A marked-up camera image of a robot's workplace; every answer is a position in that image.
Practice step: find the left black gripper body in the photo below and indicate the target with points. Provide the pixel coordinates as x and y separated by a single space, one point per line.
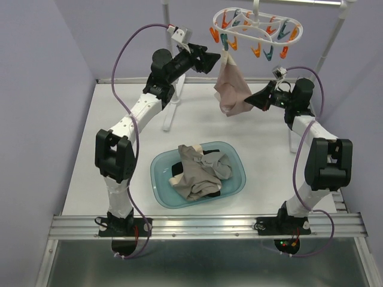
198 58

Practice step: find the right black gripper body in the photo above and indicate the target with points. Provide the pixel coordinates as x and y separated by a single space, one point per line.
268 97

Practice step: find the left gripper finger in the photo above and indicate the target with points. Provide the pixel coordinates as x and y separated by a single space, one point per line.
197 49
207 61

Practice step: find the pink underwear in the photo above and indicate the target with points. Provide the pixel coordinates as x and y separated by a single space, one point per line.
231 87

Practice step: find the black underwear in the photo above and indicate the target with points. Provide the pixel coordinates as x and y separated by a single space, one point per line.
176 169

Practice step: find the dark grey underwear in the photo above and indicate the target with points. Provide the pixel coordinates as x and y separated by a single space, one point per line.
215 163

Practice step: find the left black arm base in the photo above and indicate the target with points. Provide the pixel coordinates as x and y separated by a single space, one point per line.
122 230

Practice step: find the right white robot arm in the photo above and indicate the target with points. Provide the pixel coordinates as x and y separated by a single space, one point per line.
329 162

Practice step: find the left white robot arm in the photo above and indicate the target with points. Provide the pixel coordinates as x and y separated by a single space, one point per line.
116 149

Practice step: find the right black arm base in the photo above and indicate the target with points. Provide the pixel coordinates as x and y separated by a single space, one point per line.
269 227

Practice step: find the white clip hanger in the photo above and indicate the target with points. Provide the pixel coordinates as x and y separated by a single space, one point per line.
291 34

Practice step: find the white drying rack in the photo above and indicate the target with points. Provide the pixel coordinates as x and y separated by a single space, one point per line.
343 6

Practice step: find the teal plastic basin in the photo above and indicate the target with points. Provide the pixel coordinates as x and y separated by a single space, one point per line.
161 172

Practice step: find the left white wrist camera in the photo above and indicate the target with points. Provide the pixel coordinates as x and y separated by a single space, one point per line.
181 36

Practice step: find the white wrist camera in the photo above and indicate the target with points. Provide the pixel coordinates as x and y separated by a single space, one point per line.
280 75
181 36

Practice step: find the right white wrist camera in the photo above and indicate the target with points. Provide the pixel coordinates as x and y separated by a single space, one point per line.
280 75

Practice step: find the aluminium mounting rail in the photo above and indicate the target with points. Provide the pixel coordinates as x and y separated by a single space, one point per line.
185 228

